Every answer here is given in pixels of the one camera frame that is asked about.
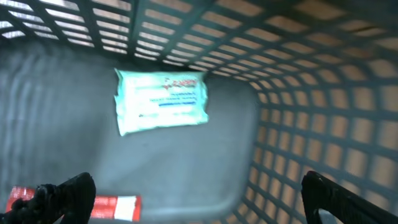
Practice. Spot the light green wipes packet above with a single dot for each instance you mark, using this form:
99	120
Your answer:
149	100

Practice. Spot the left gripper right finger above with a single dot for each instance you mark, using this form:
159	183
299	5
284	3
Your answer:
323	199

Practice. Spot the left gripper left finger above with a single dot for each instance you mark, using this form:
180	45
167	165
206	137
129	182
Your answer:
70	202

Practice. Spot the red white flat package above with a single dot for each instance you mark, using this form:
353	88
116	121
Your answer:
127	208

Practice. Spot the grey plastic mesh basket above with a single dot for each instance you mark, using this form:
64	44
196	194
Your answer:
293	86

